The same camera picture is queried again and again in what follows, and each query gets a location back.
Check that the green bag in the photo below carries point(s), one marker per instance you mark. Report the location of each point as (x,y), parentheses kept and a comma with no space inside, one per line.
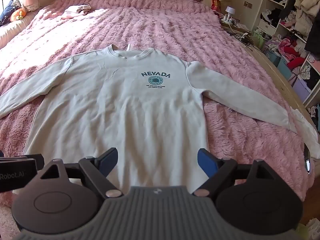
(258,40)

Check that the pile of pink red clothes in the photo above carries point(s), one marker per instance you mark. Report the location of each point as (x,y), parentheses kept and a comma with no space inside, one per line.
(287,50)

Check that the white printed sweatshirt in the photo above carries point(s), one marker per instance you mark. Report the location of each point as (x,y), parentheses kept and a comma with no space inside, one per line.
(125,105)

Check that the white table lamp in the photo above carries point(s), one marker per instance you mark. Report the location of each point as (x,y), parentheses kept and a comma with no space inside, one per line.
(230,10)

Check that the beige window seat cushion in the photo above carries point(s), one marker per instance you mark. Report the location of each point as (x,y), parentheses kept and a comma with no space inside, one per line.
(17,32)

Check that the orange plush toy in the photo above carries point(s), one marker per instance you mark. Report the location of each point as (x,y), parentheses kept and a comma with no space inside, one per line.
(17,13)

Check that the white cloth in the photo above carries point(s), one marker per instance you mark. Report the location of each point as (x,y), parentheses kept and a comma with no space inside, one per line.
(305,127)

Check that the dark blue floral pillow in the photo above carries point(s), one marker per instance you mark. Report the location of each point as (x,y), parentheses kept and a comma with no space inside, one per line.
(7,10)

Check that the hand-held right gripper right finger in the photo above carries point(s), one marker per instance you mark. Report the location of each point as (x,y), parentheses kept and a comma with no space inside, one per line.
(207,163)

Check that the white power strip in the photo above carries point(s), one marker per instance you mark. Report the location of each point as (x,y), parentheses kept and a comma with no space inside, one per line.
(228,21)

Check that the purple storage box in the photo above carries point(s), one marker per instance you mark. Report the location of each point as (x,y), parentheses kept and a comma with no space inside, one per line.
(301,90)

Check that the red snack bag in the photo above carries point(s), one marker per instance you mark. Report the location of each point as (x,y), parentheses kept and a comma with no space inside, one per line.
(216,5)

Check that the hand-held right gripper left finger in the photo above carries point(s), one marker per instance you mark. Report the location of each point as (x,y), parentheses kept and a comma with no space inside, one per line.
(110,161)

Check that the light blue storage box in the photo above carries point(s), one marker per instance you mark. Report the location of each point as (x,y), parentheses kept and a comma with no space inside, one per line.
(283,70)
(272,57)

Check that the pink fluffy blanket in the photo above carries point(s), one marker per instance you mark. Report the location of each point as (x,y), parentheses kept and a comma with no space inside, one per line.
(225,55)

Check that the wall socket plate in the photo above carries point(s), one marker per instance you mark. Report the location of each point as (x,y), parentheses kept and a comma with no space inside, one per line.
(248,4)

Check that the white shelving unit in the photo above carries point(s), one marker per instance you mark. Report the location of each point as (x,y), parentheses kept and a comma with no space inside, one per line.
(265,25)

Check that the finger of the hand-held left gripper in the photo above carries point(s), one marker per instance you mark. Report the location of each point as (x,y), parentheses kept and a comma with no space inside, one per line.
(37,161)

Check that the folded pink white clothes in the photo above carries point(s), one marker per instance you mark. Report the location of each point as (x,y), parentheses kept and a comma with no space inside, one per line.
(75,11)

